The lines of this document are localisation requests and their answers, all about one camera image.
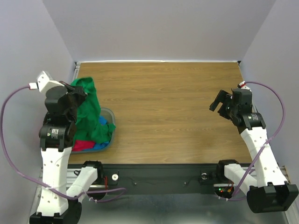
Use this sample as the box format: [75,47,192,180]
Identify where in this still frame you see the green t shirt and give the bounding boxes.
[70,76,116,145]

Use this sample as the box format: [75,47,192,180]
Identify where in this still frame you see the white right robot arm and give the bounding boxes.
[209,88,299,213]

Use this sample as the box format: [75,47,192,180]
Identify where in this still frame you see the blue t shirt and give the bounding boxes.
[92,115,110,151]

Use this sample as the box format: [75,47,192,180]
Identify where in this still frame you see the grey plastic bin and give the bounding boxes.
[71,107,116,154]

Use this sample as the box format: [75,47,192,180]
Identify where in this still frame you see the pink t shirt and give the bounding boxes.
[72,140,95,152]

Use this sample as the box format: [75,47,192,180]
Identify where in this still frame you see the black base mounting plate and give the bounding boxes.
[103,163,231,195]

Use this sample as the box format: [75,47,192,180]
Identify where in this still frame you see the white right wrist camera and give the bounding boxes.
[237,81,251,91]

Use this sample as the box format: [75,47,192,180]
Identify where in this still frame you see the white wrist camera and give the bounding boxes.
[28,71,63,94]
[237,81,251,91]

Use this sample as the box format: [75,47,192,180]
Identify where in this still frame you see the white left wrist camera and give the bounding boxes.
[28,71,63,94]

